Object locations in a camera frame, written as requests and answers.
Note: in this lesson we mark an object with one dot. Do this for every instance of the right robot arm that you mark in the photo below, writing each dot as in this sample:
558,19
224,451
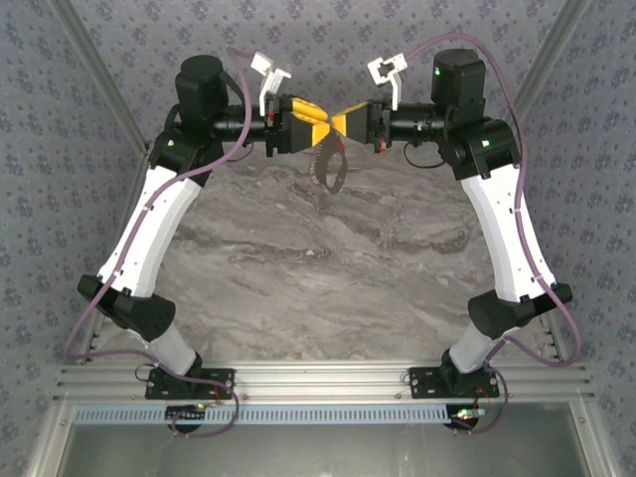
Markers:
502,228

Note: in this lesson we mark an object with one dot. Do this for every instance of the short aluminium frame leg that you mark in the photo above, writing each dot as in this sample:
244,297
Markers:
593,447
47,447

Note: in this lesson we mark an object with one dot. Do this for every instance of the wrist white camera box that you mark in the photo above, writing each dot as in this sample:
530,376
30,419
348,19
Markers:
390,69
270,74

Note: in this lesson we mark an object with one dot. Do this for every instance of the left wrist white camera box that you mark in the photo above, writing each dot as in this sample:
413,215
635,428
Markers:
270,74

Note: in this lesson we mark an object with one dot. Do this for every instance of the red-headed key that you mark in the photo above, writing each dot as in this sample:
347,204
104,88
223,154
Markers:
342,146

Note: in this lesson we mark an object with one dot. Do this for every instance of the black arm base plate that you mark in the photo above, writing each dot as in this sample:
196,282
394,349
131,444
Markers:
427,387
164,390

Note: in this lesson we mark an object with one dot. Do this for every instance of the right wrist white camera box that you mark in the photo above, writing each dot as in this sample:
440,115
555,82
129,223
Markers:
390,69

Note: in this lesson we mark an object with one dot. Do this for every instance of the slanted aluminium frame post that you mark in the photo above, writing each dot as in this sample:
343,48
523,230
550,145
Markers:
538,74

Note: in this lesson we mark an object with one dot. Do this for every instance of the wide aluminium mounting rail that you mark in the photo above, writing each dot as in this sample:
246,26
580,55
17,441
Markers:
318,382

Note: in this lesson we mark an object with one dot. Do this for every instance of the grey metal sheet panel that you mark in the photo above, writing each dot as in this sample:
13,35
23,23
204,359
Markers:
318,452

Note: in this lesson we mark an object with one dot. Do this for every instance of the black controller board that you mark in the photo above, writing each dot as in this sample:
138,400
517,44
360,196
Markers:
467,421
179,413

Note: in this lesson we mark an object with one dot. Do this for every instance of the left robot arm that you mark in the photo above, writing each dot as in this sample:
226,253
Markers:
144,233

